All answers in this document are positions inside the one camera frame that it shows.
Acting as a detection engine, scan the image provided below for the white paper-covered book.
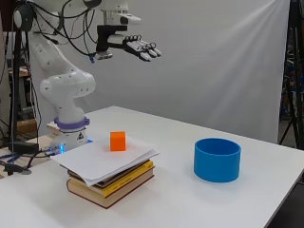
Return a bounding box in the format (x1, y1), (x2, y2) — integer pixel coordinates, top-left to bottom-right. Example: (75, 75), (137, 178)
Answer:
(49, 136), (161, 187)

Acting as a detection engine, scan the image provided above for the orange cube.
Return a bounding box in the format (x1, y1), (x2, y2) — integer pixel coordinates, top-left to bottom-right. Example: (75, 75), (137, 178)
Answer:
(109, 130), (127, 153)

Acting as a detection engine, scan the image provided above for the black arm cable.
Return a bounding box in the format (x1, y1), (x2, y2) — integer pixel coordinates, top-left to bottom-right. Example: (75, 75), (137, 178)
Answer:
(30, 0), (97, 62)

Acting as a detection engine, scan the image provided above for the black power box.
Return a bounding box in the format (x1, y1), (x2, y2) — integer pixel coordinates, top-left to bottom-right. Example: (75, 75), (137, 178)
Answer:
(9, 141), (40, 156)

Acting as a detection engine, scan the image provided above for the brown cardboard box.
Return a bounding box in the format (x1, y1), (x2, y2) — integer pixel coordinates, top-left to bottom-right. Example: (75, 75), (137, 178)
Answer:
(16, 118), (39, 134)

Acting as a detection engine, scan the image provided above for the black tripod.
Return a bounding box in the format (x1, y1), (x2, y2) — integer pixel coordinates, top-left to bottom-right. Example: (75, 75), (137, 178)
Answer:
(277, 0), (304, 150)

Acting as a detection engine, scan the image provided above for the yellow book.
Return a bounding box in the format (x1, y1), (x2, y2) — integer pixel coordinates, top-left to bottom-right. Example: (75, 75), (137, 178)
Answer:
(67, 160), (156, 200)

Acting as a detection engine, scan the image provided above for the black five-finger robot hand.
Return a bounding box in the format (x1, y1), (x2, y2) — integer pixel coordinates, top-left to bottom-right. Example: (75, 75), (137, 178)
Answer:
(96, 24), (162, 63)

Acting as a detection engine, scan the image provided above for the blue round tub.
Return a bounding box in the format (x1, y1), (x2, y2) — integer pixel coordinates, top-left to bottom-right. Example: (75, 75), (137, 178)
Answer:
(193, 137), (242, 184)

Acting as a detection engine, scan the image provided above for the blue cable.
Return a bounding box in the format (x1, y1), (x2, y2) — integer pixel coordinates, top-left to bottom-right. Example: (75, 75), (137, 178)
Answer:
(0, 152), (21, 164)

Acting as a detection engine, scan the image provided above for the maroon hardcover book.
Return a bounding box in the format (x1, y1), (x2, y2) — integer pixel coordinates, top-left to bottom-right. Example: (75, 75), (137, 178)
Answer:
(66, 172), (156, 210)

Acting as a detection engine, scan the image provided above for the white backdrop sheet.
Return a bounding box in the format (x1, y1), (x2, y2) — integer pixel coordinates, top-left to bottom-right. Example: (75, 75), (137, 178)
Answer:
(28, 0), (291, 145)

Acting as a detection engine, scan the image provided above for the black stand pole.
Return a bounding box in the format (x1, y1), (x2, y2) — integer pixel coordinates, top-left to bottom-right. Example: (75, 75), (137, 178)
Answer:
(9, 0), (24, 154)

